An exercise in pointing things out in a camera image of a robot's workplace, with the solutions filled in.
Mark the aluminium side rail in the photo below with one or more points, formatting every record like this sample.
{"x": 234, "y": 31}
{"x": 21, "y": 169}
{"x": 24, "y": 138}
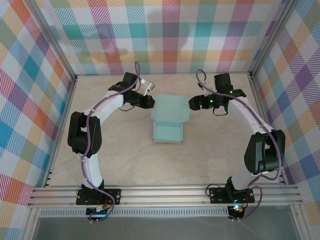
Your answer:
{"x": 260, "y": 100}
{"x": 69, "y": 100}

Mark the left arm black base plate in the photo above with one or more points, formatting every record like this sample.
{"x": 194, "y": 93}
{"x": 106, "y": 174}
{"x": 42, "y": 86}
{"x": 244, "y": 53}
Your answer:
{"x": 116, "y": 196}

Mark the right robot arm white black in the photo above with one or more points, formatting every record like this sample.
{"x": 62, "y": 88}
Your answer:
{"x": 265, "y": 152}

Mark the aluminium frame leg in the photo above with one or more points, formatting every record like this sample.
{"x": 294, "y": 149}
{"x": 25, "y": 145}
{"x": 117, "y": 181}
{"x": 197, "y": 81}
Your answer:
{"x": 30, "y": 225}
{"x": 298, "y": 225}

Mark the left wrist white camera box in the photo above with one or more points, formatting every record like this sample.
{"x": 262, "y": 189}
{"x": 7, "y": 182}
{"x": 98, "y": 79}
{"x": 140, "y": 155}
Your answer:
{"x": 151, "y": 86}

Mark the long aluminium base rail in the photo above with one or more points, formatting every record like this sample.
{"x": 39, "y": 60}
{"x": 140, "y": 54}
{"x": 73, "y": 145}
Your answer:
{"x": 162, "y": 196}

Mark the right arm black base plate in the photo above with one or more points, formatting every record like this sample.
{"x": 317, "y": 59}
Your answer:
{"x": 217, "y": 196}

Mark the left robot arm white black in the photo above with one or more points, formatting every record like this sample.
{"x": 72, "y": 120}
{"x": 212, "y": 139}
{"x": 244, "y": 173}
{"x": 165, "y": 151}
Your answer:
{"x": 87, "y": 140}

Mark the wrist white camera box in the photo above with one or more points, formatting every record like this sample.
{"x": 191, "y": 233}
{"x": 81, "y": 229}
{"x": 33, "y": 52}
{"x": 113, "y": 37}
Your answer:
{"x": 151, "y": 86}
{"x": 206, "y": 82}

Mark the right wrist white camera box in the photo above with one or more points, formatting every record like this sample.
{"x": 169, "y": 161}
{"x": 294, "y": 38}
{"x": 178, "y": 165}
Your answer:
{"x": 206, "y": 82}

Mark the light blue paper box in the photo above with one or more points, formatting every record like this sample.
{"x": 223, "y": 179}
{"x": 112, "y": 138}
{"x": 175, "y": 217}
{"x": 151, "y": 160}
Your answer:
{"x": 167, "y": 132}

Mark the aluminium corner post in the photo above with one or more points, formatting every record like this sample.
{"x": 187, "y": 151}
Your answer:
{"x": 273, "y": 37}
{"x": 52, "y": 37}

